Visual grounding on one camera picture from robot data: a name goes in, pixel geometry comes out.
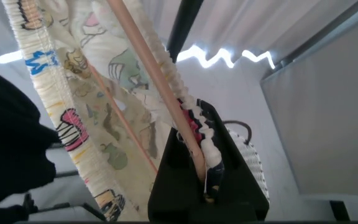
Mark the pink clothes hanger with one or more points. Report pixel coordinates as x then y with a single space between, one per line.
154 74

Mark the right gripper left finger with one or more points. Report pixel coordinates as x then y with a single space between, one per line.
172 186

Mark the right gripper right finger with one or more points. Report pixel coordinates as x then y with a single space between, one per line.
241 186

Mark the white laundry basket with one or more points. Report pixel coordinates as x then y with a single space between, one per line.
253 158

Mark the cream printed garment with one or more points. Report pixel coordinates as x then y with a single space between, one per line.
98 77

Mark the black garment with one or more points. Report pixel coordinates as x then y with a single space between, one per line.
11 140

